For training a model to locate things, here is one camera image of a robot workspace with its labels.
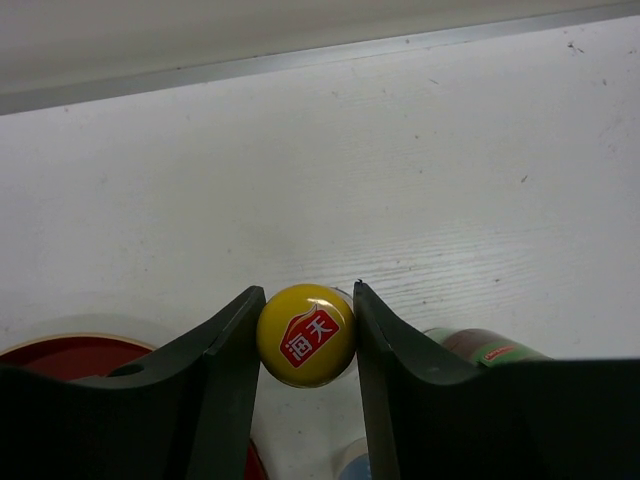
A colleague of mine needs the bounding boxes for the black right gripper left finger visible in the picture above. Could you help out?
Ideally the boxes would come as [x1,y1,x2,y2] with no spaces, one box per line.
[0,284,267,480]

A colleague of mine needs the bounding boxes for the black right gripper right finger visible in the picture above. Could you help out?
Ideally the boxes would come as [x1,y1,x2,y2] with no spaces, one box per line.
[353,282,639,479]

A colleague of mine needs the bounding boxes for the silver lid jar large beads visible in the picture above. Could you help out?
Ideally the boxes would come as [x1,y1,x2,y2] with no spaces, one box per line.
[335,437,372,480]

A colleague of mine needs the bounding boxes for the yellow cap sauce bottle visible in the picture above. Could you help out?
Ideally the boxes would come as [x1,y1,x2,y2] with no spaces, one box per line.
[424,328,550,368]
[256,284,357,388]

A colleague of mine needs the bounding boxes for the round red tray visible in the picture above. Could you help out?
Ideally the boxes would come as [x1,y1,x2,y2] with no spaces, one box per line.
[0,333,274,480]

